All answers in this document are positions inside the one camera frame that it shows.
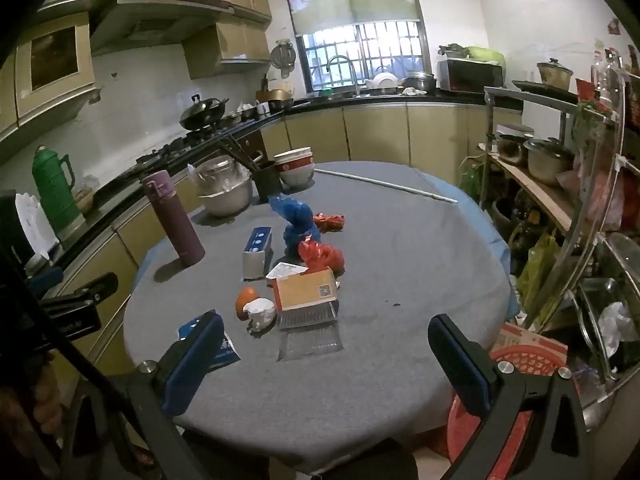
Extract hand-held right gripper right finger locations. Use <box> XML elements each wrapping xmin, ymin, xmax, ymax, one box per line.
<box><xmin>427</xmin><ymin>312</ymin><xmax>608</xmax><ymax>480</ymax></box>

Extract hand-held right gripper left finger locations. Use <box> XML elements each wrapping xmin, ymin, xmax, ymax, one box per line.
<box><xmin>60</xmin><ymin>310</ymin><xmax>226</xmax><ymax>480</ymax></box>

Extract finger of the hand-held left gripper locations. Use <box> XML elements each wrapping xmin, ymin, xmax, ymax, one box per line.
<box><xmin>40</xmin><ymin>272</ymin><xmax>119</xmax><ymax>316</ymax></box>
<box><xmin>27</xmin><ymin>266</ymin><xmax>65</xmax><ymax>292</ymax></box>

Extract blue foil packet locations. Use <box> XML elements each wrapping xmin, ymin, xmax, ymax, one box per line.
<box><xmin>178</xmin><ymin>312</ymin><xmax>241</xmax><ymax>372</ymax></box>

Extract red plastic basket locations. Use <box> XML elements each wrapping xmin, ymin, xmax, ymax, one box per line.
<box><xmin>446</xmin><ymin>345</ymin><xmax>583</xmax><ymax>480</ymax></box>

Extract orange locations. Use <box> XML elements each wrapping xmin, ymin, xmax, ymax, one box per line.
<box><xmin>235</xmin><ymin>286</ymin><xmax>261</xmax><ymax>318</ymax></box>

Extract white tissue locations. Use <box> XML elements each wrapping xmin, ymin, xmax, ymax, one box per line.
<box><xmin>243</xmin><ymin>297</ymin><xmax>277</xmax><ymax>333</ymax></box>

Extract clear plastic tray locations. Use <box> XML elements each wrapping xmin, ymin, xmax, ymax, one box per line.
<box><xmin>277</xmin><ymin>305</ymin><xmax>345</xmax><ymax>361</ymax></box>

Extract small white and blue box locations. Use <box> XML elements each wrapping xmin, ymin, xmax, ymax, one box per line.
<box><xmin>242</xmin><ymin>226</ymin><xmax>273</xmax><ymax>281</ymax></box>

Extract white paper card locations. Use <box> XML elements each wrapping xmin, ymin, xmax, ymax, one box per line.
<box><xmin>265</xmin><ymin>261</ymin><xmax>308</xmax><ymax>281</ymax></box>

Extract orange cardboard box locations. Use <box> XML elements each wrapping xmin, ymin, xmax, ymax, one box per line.
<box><xmin>271</xmin><ymin>267</ymin><xmax>340</xmax><ymax>313</ymax></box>

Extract red plastic bag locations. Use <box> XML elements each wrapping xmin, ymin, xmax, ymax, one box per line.
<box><xmin>298</xmin><ymin>240</ymin><xmax>347</xmax><ymax>276</ymax></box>

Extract blue plastic bag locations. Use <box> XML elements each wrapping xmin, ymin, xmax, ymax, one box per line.
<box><xmin>268</xmin><ymin>195</ymin><xmax>322</xmax><ymax>261</ymax></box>

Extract small red wrapper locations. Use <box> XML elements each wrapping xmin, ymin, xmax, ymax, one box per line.
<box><xmin>312</xmin><ymin>212</ymin><xmax>347</xmax><ymax>233</ymax></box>

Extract person's left hand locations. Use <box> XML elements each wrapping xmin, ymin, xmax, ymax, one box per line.
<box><xmin>29</xmin><ymin>350</ymin><xmax>64</xmax><ymax>442</ymax></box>

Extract printed cardboard box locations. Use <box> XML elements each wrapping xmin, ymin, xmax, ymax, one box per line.
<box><xmin>487</xmin><ymin>322</ymin><xmax>570</xmax><ymax>376</ymax></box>

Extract green thermos jug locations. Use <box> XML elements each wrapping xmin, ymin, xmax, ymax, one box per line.
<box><xmin>31</xmin><ymin>145</ymin><xmax>83</xmax><ymax>233</ymax></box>

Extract blue table cover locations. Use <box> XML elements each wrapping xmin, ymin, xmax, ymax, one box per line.
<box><xmin>417</xmin><ymin>170</ymin><xmax>521</xmax><ymax>321</ymax></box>

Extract purple thermos bottle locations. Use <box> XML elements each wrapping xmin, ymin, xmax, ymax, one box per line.
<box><xmin>141</xmin><ymin>170</ymin><xmax>206</xmax><ymax>267</ymax></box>

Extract round grey table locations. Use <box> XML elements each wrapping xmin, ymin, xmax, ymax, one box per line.
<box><xmin>122</xmin><ymin>160</ymin><xmax>513</xmax><ymax>476</ymax></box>

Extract yellow plastic bag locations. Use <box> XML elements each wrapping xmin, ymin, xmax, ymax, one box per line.
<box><xmin>517</xmin><ymin>232</ymin><xmax>561</xmax><ymax>311</ymax></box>

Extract gas stove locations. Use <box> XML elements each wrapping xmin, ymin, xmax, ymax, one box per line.
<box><xmin>135</xmin><ymin>130</ymin><xmax>236</xmax><ymax>167</ymax></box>

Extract steel bowl with plastic cover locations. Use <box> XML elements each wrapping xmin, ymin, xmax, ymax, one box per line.
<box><xmin>187</xmin><ymin>156</ymin><xmax>253</xmax><ymax>217</ymax></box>

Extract crumpled white plastic bag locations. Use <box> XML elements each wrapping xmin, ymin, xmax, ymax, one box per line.
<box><xmin>597</xmin><ymin>300</ymin><xmax>640</xmax><ymax>346</ymax></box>

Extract dark chopstick holder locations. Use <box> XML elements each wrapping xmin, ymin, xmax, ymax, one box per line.
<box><xmin>251</xmin><ymin>160</ymin><xmax>281</xmax><ymax>203</ymax></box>

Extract green plastic bottle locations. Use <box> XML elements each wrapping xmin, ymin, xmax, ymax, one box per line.
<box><xmin>457</xmin><ymin>157</ymin><xmax>488</xmax><ymax>206</ymax></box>

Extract dark chopsticks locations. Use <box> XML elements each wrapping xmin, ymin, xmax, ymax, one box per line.
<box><xmin>217</xmin><ymin>135</ymin><xmax>263</xmax><ymax>171</ymax></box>

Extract white rod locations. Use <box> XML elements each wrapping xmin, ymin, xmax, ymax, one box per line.
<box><xmin>312</xmin><ymin>167</ymin><xmax>458</xmax><ymax>204</ymax></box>

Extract black wok with lid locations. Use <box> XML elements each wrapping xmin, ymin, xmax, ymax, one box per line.
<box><xmin>179</xmin><ymin>94</ymin><xmax>230</xmax><ymax>132</ymax></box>

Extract stack of red white bowls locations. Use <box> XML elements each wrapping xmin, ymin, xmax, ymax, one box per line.
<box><xmin>273</xmin><ymin>147</ymin><xmax>316</xmax><ymax>191</ymax></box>

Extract dark small pot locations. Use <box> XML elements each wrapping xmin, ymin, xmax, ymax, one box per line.
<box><xmin>495</xmin><ymin>132</ymin><xmax>531</xmax><ymax>166</ymax></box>

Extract large steel pot with lid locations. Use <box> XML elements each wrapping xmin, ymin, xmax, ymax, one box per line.
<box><xmin>522</xmin><ymin>137</ymin><xmax>576</xmax><ymax>186</ymax></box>

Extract brass pot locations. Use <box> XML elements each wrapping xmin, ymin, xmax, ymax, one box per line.
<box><xmin>256</xmin><ymin>87</ymin><xmax>293</xmax><ymax>111</ymax></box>

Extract range hood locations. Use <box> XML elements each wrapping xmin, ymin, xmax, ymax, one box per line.
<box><xmin>37</xmin><ymin>0</ymin><xmax>236</xmax><ymax>53</ymax></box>

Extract microwave oven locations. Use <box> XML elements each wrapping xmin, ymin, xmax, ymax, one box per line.
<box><xmin>437</xmin><ymin>57</ymin><xmax>506</xmax><ymax>93</ymax></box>

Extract hanging metal strainer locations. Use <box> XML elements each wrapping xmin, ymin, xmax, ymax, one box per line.
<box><xmin>270</xmin><ymin>40</ymin><xmax>297</xmax><ymax>78</ymax></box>

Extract golden pot with lid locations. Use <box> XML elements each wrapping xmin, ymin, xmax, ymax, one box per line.
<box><xmin>536</xmin><ymin>57</ymin><xmax>573</xmax><ymax>92</ymax></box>

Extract light green vegetable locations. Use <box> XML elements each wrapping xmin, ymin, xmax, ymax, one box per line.
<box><xmin>465</xmin><ymin>46</ymin><xmax>506</xmax><ymax>61</ymax></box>

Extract kitchen faucet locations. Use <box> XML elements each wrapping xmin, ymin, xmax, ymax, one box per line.
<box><xmin>326</xmin><ymin>55</ymin><xmax>361</xmax><ymax>98</ymax></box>

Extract barred window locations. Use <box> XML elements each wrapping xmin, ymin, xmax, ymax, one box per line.
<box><xmin>296</xmin><ymin>20</ymin><xmax>426</xmax><ymax>93</ymax></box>

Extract steel frame wooden shelf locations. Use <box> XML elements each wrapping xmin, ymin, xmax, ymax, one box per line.
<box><xmin>482</xmin><ymin>80</ymin><xmax>621</xmax><ymax>241</ymax></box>

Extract curved metal wire rack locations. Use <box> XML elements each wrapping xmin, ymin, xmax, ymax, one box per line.
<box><xmin>520</xmin><ymin>50</ymin><xmax>640</xmax><ymax>431</ymax></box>

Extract glass door wall cabinet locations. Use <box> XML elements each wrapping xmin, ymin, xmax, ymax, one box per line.
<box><xmin>0</xmin><ymin>12</ymin><xmax>98</xmax><ymax>161</ymax></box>

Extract small beige wall cabinet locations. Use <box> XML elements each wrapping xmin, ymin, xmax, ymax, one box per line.
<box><xmin>182</xmin><ymin>20</ymin><xmax>273</xmax><ymax>81</ymax></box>

